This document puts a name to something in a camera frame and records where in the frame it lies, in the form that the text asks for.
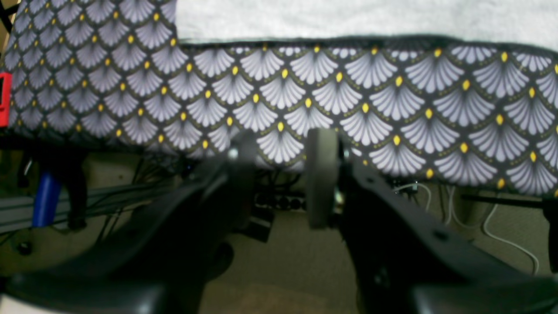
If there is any light grey T-shirt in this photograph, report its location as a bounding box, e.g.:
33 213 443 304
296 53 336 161
171 0 558 52

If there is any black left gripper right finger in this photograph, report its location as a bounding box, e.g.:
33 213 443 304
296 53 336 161
305 129 557 314

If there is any fan-patterned tablecloth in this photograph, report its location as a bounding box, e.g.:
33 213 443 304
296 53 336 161
1 0 557 198

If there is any white cable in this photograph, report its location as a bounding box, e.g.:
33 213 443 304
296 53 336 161
395 182 540 275

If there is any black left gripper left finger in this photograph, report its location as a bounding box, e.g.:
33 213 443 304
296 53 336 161
7 131 257 314

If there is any red clamp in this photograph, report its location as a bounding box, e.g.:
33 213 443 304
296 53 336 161
0 72 12 128

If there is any blue clamp handle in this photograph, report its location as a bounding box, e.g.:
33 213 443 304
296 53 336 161
32 171 62 227

